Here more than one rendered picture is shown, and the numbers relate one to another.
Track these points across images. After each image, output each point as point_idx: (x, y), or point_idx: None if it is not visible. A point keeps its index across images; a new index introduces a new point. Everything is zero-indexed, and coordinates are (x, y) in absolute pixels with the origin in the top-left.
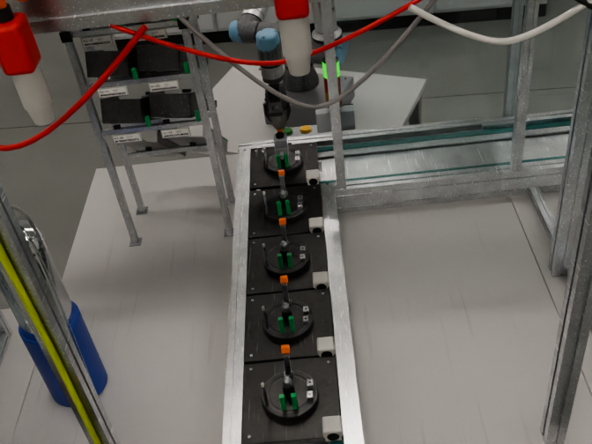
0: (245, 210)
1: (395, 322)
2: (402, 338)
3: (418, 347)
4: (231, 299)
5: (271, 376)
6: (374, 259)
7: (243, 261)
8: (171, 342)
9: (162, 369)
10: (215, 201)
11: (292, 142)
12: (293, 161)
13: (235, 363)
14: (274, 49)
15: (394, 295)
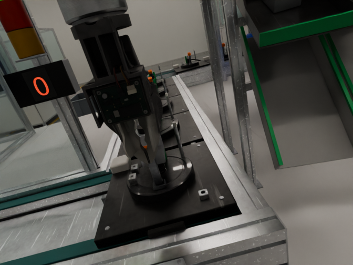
0: (201, 127)
1: (104, 133)
2: (104, 129)
3: (97, 129)
4: (190, 93)
5: (162, 85)
6: (98, 159)
7: (189, 104)
8: (230, 100)
9: (227, 94)
10: (278, 181)
11: (146, 245)
12: (142, 171)
13: (180, 85)
14: None
15: (97, 143)
